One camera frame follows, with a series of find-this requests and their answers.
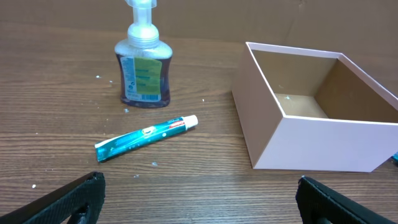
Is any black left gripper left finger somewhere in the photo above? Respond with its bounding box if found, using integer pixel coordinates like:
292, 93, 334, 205
1, 172, 106, 224

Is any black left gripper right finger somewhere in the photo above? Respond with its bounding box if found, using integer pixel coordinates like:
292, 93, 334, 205
295, 175, 395, 224

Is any teal toothpaste tube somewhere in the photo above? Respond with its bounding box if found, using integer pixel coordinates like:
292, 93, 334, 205
95, 115, 198, 162

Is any open white cardboard box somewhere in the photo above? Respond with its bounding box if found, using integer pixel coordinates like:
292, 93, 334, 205
232, 42, 397, 172

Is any clear pump soap bottle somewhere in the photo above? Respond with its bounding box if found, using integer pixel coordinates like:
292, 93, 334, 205
114, 0, 173, 108

